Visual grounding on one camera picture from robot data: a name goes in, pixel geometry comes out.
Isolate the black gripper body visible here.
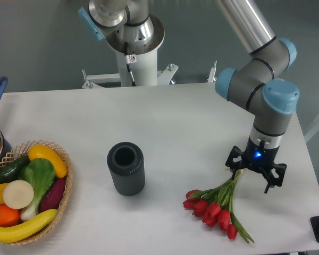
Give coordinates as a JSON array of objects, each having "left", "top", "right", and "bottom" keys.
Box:
[{"left": 242, "top": 138, "right": 279, "bottom": 173}]

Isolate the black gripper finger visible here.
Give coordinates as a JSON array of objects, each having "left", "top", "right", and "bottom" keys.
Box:
[
  {"left": 225, "top": 146, "right": 245, "bottom": 181},
  {"left": 262, "top": 163, "right": 287, "bottom": 193}
]

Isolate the red tulip bouquet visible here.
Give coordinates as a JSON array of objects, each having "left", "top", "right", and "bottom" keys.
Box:
[{"left": 182, "top": 169, "right": 255, "bottom": 243}]

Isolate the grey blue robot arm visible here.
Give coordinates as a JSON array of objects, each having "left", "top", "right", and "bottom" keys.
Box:
[{"left": 78, "top": 1, "right": 300, "bottom": 188}]

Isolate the dark grey ribbed vase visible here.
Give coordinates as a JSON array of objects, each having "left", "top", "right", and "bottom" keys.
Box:
[{"left": 107, "top": 142, "right": 146, "bottom": 197}]

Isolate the purple sweet potato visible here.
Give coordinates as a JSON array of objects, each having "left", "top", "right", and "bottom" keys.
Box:
[{"left": 40, "top": 178, "right": 66, "bottom": 212}]

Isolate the green bok choy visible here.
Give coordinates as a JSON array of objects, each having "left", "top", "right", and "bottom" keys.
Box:
[{"left": 18, "top": 158, "right": 55, "bottom": 222}]

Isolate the yellow squash upper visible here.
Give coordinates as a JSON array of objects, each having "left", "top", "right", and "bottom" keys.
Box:
[{"left": 28, "top": 144, "right": 68, "bottom": 178}]

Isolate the woven wicker basket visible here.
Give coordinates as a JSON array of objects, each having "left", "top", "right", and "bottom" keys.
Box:
[{"left": 0, "top": 140, "right": 73, "bottom": 245}]

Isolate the cream round radish slice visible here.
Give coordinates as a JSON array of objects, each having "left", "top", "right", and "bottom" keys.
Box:
[{"left": 3, "top": 180, "right": 34, "bottom": 209}]

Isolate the green cucumber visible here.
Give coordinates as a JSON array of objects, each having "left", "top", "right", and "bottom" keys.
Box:
[{"left": 0, "top": 155, "right": 30, "bottom": 184}]

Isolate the orange fruit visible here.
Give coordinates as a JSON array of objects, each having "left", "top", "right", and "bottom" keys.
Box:
[{"left": 0, "top": 205, "right": 20, "bottom": 227}]

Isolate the yellow banana squash lower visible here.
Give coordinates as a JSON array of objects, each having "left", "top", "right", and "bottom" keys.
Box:
[{"left": 0, "top": 209, "right": 57, "bottom": 243}]

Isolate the white metal base bracket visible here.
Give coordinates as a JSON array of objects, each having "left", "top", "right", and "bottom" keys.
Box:
[{"left": 82, "top": 60, "right": 217, "bottom": 89}]

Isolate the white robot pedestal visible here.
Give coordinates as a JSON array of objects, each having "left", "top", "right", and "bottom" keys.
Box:
[{"left": 107, "top": 14, "right": 165, "bottom": 87}]

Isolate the black cable on pedestal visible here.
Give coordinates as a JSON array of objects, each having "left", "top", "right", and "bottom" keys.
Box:
[{"left": 123, "top": 41, "right": 137, "bottom": 87}]

